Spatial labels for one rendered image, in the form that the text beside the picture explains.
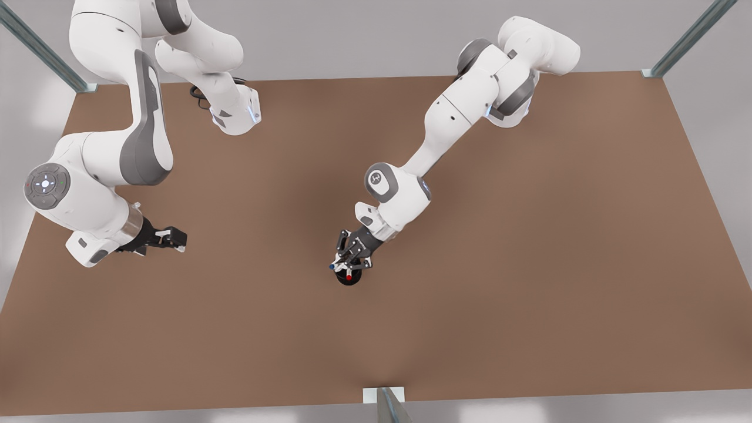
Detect black cable loop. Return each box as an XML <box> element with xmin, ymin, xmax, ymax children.
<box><xmin>189</xmin><ymin>77</ymin><xmax>247</xmax><ymax>112</ymax></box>

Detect silver frame post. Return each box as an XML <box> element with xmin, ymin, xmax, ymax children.
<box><xmin>362</xmin><ymin>386</ymin><xmax>412</xmax><ymax>423</ymax></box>
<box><xmin>0</xmin><ymin>2</ymin><xmax>98</xmax><ymax>94</ymax></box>
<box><xmin>641</xmin><ymin>0</ymin><xmax>738</xmax><ymax>79</ymax></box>

